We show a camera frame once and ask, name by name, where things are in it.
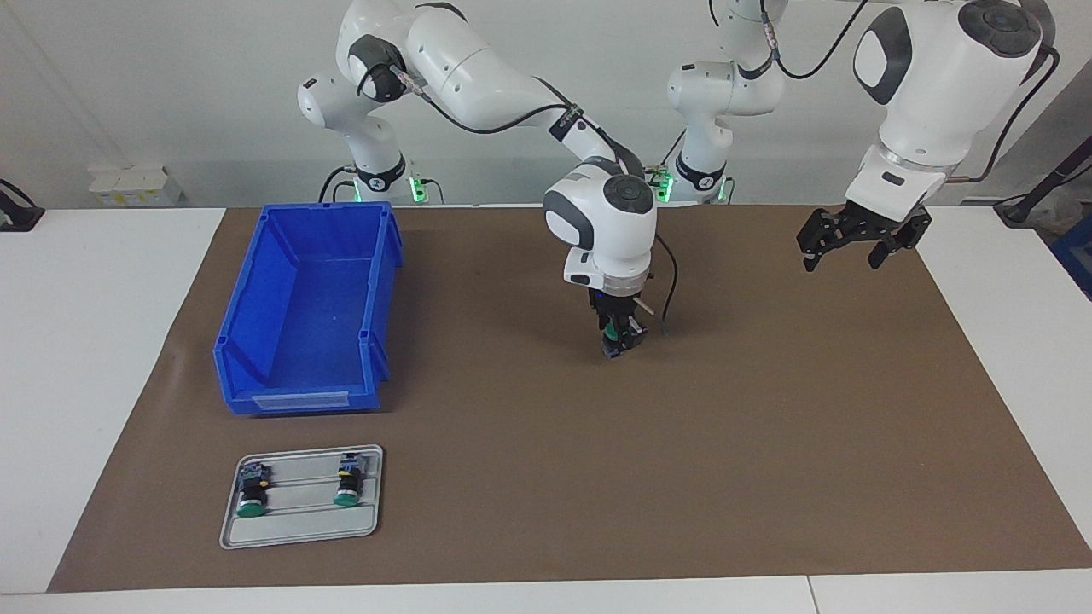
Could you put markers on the black clamp base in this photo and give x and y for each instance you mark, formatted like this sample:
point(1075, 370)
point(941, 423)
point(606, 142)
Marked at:
point(17, 217)

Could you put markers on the grey metal tray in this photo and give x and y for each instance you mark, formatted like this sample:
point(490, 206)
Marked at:
point(299, 529)

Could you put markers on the black stand pole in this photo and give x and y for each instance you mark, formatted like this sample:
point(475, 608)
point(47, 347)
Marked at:
point(1045, 188)

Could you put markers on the blue crate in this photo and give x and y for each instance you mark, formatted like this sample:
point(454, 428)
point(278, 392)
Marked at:
point(1077, 256)

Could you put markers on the brown table mat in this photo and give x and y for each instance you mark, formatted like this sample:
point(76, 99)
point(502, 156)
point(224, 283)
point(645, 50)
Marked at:
point(640, 477)

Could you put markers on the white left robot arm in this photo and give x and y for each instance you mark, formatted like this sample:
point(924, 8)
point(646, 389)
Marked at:
point(938, 85)

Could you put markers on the blue plastic storage bin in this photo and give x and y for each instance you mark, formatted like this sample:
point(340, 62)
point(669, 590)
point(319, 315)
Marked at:
point(316, 324)

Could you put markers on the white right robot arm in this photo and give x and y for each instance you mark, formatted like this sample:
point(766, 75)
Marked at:
point(478, 77)

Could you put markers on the green push button switch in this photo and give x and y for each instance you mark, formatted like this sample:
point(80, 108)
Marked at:
point(251, 499)
point(347, 488)
point(612, 353)

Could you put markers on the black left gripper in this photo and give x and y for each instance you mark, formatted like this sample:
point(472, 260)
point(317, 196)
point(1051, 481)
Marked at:
point(887, 226)

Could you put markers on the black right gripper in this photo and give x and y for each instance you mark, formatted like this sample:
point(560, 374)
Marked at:
point(614, 307)

